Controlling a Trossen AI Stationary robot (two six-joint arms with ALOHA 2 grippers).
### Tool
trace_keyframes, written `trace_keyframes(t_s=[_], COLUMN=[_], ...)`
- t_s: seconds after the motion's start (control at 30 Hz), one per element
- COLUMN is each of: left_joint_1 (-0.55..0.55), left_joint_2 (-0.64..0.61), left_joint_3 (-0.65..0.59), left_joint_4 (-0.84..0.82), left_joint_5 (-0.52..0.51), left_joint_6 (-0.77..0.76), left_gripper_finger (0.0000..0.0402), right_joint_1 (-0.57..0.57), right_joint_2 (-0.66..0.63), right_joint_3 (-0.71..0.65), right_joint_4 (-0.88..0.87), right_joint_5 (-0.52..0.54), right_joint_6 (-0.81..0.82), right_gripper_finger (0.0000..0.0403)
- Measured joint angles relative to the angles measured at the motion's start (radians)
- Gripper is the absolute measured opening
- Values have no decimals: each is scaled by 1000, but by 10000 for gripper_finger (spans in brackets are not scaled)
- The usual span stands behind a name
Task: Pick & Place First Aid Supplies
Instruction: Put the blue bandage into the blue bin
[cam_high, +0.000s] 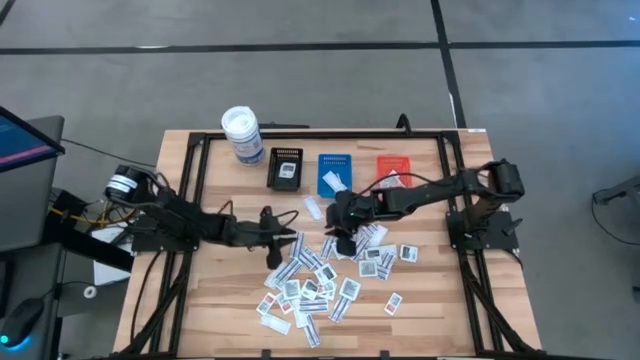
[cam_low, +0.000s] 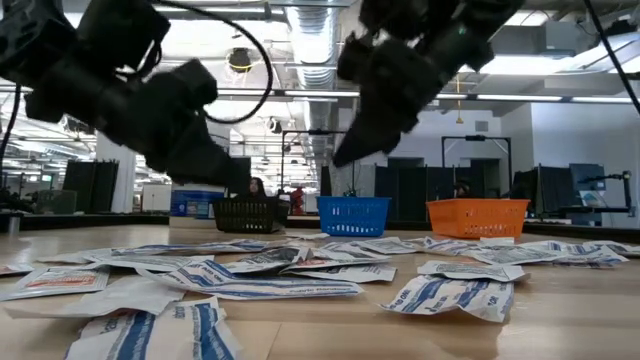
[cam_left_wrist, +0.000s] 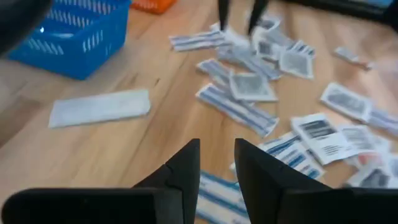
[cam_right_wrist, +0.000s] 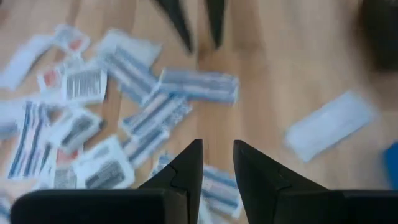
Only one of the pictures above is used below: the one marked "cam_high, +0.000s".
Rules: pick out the black support bar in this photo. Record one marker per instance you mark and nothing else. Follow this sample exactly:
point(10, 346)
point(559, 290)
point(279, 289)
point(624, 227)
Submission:
point(90, 247)

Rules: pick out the white tape roll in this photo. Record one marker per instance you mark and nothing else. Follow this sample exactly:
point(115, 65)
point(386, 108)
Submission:
point(85, 290)

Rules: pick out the white wipes canister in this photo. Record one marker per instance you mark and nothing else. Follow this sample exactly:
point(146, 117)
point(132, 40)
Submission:
point(242, 132)

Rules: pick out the computer monitor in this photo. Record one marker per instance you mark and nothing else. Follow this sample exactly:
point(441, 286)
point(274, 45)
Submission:
point(25, 142)

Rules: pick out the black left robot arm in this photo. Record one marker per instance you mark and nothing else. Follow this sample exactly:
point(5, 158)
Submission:
point(175, 212)

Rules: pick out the plain white bandage packet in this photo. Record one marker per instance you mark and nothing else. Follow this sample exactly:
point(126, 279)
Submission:
point(270, 281)
point(313, 208)
point(334, 181)
point(275, 324)
point(379, 235)
point(300, 320)

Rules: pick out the black computer mouse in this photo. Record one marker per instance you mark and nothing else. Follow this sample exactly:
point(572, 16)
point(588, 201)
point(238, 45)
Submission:
point(22, 320)

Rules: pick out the grey floor stand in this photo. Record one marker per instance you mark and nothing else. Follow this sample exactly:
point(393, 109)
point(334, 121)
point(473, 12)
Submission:
point(622, 190)

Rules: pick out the dark desk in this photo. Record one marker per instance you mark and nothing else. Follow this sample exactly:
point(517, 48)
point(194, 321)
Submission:
point(30, 280)

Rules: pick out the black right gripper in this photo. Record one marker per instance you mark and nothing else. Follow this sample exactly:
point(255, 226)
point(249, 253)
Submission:
point(352, 210)

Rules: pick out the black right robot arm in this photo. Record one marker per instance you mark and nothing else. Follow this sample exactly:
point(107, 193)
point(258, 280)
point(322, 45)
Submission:
point(440, 192)

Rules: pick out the black plastic basket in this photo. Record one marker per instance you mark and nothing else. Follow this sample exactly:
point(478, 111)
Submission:
point(285, 155)

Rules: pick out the white paper sheet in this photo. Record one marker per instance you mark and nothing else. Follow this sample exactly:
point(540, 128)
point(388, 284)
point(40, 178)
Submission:
point(107, 270)

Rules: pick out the white antiseptic towelette packet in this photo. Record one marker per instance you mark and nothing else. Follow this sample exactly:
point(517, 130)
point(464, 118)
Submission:
point(325, 274)
point(292, 289)
point(310, 290)
point(408, 253)
point(331, 296)
point(350, 289)
point(287, 170)
point(368, 268)

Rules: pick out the blue striped fabric bandage packet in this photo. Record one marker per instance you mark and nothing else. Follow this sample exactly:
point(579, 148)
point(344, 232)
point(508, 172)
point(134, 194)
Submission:
point(388, 259)
point(359, 250)
point(340, 309)
point(312, 332)
point(383, 273)
point(289, 272)
point(314, 305)
point(306, 256)
point(297, 245)
point(367, 235)
point(317, 262)
point(327, 247)

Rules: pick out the orange plastic basket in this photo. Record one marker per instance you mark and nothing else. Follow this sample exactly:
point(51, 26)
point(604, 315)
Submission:
point(395, 162)

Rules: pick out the blue plastic basket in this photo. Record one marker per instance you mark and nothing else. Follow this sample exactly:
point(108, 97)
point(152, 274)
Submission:
point(335, 162)

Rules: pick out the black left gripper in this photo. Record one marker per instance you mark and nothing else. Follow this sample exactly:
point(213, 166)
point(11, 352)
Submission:
point(250, 234)

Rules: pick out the white gauze pad packet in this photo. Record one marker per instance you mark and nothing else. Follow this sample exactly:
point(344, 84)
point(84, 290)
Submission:
point(374, 253)

